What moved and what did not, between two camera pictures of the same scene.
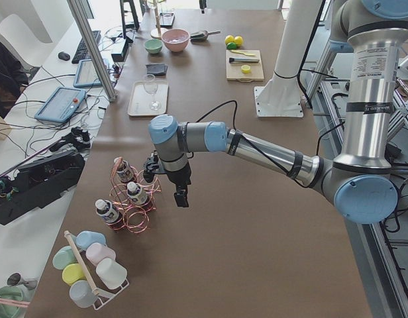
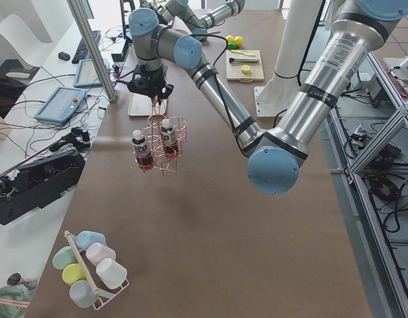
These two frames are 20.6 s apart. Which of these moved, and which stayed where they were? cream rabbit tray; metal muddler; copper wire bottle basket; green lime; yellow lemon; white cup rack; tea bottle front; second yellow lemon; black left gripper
Moved: black left gripper; tea bottle front; copper wire bottle basket
Stayed: white cup rack; green lime; cream rabbit tray; second yellow lemon; yellow lemon; metal muddler
